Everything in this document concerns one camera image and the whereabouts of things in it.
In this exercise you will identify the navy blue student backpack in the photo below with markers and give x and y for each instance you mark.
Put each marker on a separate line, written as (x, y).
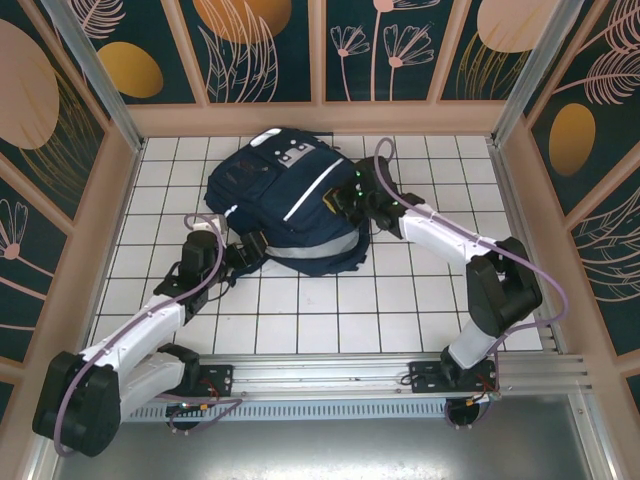
(280, 210)

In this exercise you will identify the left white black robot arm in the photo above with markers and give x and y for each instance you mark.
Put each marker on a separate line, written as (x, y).
(135, 327)

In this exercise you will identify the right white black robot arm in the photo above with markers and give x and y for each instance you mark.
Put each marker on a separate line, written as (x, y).
(440, 230)

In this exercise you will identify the grey metal sheet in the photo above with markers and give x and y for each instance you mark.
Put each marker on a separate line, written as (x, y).
(320, 450)

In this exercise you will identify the aluminium table side rail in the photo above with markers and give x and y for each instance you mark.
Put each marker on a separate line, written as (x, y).
(126, 197)
(514, 200)

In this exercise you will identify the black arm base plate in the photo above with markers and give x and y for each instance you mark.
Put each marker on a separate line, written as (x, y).
(220, 377)
(425, 380)

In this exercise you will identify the aluminium front rail frame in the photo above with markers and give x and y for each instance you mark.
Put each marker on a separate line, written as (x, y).
(320, 372)

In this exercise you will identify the aluminium corner post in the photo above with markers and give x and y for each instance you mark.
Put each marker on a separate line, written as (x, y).
(525, 75)
(107, 95)

